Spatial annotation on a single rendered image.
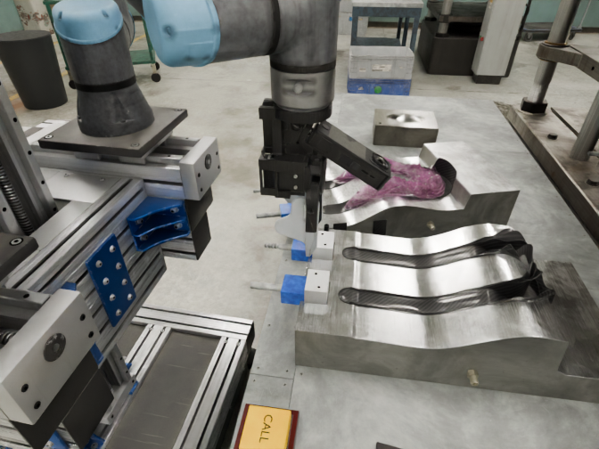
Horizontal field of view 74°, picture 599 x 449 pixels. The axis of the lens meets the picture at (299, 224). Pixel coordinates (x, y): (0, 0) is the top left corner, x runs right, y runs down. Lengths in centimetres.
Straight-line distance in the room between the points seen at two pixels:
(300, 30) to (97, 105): 55
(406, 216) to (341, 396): 43
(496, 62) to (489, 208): 412
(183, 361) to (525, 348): 109
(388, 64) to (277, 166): 368
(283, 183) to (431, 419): 41
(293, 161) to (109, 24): 50
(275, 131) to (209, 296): 150
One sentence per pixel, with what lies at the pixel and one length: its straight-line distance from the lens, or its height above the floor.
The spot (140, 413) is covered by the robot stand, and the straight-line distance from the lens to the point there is 140.
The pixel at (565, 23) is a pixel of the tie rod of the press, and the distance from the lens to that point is 182.
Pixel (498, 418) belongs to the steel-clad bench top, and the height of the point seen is 80.
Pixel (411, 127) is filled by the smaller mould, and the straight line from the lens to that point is 135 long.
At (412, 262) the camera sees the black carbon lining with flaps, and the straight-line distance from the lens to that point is 77.
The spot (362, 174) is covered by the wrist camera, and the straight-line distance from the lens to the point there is 50.
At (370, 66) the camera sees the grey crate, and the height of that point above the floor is 33.
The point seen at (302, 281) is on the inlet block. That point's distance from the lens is 67.
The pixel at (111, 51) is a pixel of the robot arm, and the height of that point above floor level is 119.
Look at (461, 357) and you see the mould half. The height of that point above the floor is 87.
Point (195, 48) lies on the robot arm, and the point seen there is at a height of 129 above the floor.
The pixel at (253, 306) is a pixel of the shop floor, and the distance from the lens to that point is 185.
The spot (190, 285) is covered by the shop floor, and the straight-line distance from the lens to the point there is 201.
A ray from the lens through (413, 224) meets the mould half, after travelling 93.
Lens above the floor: 137
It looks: 37 degrees down
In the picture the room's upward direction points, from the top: straight up
